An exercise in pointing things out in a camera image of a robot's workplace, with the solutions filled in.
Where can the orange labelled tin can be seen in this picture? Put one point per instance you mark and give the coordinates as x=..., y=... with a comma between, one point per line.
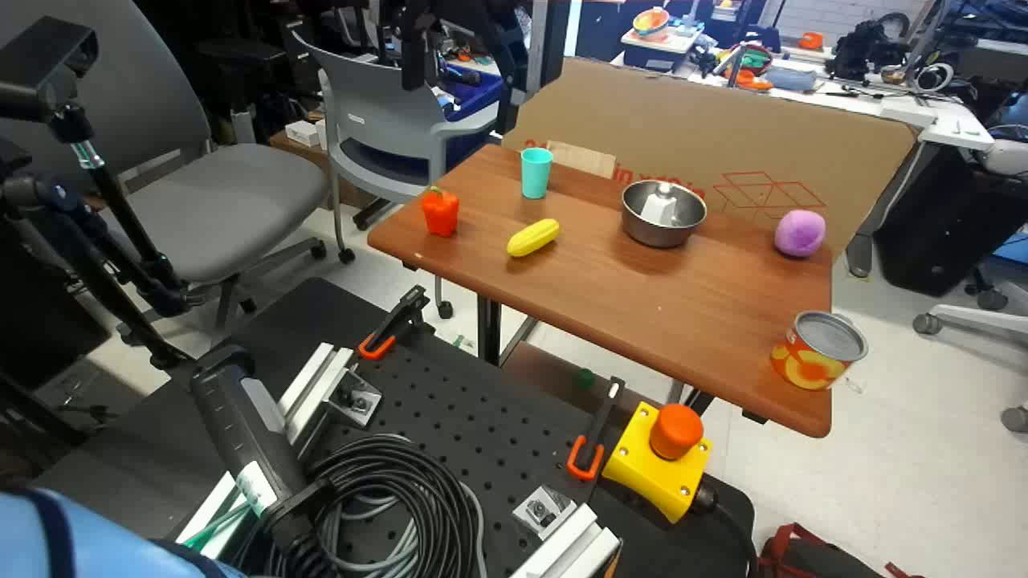
x=817, y=348

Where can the wooden table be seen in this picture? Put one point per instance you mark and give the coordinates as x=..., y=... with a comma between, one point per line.
x=703, y=314

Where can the light blue grey chair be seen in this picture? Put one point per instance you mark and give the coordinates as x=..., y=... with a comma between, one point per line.
x=386, y=139

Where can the orange black clamp right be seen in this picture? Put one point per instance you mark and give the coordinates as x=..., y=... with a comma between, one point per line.
x=590, y=452

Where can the grey office chair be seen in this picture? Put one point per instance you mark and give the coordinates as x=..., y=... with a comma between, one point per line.
x=106, y=150

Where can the teal plastic cup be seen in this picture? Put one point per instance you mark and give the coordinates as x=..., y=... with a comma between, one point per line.
x=535, y=171

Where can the brown cardboard backboard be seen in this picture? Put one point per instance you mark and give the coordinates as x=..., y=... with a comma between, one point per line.
x=746, y=153

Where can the purple plush ball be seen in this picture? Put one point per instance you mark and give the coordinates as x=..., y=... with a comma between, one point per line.
x=800, y=232

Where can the orange black clamp left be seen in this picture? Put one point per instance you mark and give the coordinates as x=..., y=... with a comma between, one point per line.
x=404, y=314

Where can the silver metal bowl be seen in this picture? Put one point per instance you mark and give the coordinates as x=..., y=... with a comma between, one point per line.
x=660, y=213

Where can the white background desk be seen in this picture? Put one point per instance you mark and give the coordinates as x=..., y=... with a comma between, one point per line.
x=799, y=76

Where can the black perforated breadboard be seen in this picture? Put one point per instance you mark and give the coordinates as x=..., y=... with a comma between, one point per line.
x=151, y=466

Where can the orange black clamp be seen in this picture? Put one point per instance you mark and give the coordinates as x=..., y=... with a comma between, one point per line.
x=590, y=452
x=404, y=314

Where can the yellow corn toy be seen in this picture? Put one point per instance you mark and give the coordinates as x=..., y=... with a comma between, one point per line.
x=535, y=240

